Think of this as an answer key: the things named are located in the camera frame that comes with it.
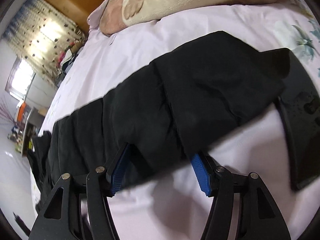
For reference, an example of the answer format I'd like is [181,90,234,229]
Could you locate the black puffer jacket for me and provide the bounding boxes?
[28,31,290,210]

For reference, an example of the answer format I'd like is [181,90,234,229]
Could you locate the pile of clothes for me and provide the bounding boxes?
[55,41,85,86]

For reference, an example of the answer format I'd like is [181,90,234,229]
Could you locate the purple dried flower branches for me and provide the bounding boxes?
[1,93,18,126]

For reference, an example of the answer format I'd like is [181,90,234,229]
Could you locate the cluttered wooden shelf unit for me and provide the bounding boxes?
[7,107,44,157]

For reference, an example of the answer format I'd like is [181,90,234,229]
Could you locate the heart pattern curtain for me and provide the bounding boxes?
[3,0,85,85]

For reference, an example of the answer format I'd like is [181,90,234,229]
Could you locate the orange lid storage box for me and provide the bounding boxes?
[16,101,31,123]

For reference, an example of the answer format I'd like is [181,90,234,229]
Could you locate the black smartphone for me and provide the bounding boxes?
[275,48,319,191]

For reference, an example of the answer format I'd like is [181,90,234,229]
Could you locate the pink floral bed quilt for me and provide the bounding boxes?
[41,0,319,239]

